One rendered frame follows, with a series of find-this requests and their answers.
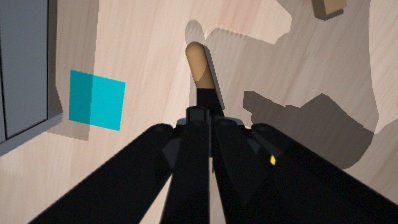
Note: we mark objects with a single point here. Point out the tan cube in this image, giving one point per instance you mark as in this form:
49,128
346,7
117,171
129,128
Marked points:
324,7

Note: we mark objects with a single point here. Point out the teal square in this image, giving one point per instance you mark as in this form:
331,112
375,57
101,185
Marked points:
96,100

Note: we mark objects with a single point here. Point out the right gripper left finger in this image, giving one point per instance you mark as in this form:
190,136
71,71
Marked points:
122,189

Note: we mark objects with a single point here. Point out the steel hook with wooden handle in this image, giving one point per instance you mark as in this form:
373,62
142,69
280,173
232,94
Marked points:
199,65

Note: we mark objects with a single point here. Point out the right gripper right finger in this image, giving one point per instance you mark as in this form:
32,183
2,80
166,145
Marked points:
310,189

